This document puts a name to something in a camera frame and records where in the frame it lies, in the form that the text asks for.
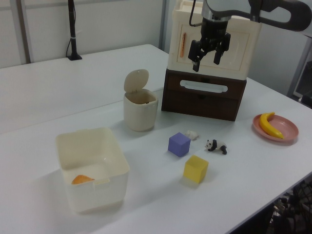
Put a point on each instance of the dark brown wooden drawer cabinet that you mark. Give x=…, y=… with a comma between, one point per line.
x=202, y=107

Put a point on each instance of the pink plate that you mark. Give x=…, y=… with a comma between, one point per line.
x=287, y=129

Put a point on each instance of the white paper ball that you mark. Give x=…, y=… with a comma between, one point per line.
x=193, y=134

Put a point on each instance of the beige flip-lid trash can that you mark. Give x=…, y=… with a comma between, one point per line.
x=139, y=117

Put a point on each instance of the yellow cube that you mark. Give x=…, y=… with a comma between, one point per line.
x=195, y=169

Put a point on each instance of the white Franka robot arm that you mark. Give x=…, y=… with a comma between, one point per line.
x=214, y=6

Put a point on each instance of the purple cube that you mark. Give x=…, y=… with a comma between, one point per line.
x=179, y=145

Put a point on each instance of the cream open plastic bin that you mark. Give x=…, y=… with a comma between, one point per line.
x=97, y=195

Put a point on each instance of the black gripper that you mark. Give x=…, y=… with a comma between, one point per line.
x=215, y=28

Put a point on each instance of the panda toy figure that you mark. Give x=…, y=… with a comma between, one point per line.
x=215, y=145

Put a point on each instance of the orange toy bread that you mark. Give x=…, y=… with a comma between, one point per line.
x=81, y=180

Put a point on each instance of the yellow toy banana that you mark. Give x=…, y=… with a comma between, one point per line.
x=264, y=124

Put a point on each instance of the black camera stand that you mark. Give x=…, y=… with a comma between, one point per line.
x=73, y=44

